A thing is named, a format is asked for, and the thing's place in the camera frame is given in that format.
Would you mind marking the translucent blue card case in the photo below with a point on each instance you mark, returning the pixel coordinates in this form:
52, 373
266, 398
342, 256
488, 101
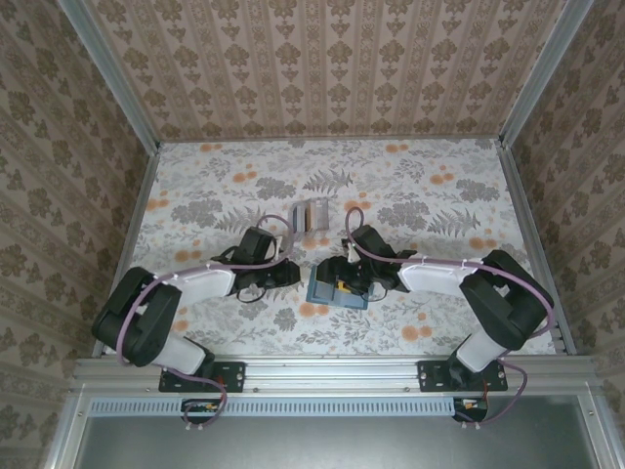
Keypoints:
322, 294

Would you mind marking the white card stack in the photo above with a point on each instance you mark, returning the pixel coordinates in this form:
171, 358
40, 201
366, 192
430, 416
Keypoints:
298, 217

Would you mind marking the tan card stack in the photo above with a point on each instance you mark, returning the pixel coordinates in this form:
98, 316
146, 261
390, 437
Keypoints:
310, 216

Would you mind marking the clear acrylic card holder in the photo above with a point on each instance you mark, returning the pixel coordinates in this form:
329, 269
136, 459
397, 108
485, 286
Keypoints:
322, 215

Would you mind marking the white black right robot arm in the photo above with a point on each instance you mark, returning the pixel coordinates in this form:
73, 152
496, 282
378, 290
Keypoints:
429, 278

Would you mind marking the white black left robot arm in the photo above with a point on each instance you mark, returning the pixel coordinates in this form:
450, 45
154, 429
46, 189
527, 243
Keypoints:
210, 283

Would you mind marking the aluminium table edge beam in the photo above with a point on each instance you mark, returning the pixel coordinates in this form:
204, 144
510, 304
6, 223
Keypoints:
332, 373

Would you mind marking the black controller board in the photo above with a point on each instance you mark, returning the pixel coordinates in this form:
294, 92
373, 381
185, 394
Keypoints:
200, 410
471, 409

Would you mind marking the grey metal panel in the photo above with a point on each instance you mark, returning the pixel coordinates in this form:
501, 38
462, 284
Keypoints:
332, 444

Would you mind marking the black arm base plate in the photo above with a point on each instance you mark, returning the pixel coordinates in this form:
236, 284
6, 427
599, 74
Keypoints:
434, 376
234, 376

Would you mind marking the aluminium table side rail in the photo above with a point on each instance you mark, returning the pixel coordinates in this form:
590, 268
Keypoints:
129, 244
534, 244

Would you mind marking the aluminium frame post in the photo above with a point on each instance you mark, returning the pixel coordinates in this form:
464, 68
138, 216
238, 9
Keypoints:
537, 73
117, 83

